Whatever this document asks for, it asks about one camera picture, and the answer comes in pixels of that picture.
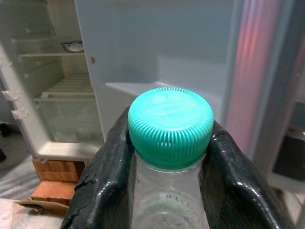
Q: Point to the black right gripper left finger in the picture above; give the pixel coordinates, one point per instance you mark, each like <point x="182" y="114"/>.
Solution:
<point x="107" y="181"/>

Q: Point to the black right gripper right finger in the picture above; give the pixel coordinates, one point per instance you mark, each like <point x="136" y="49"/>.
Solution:
<point x="228" y="186"/>

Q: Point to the clear bottle teal cap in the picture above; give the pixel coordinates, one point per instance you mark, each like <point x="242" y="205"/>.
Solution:
<point x="170" y="124"/>

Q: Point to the clear fridge crisper drawer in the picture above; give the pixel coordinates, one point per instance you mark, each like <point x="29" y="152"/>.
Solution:
<point x="69" y="117"/>

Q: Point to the grey fridge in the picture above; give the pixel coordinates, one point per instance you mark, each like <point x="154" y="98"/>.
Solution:
<point x="35" y="71"/>

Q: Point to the glass fridge shelf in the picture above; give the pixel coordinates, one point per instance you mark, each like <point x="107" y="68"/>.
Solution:
<point x="47" y="54"/>

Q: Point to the glossy fridge door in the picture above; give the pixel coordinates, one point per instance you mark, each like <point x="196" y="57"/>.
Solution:
<point x="155" y="35"/>

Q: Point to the orange clay brick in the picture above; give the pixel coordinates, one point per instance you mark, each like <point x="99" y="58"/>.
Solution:
<point x="54" y="193"/>
<point x="59" y="176"/>
<point x="59" y="165"/>

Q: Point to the brown cardboard sheet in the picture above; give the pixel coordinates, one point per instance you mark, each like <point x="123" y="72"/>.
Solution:
<point x="43" y="207"/>

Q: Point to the black shoe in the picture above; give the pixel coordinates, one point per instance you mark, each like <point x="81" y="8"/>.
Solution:
<point x="4" y="130"/>

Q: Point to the metal bowl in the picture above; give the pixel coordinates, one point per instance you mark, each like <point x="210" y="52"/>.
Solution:
<point x="72" y="46"/>

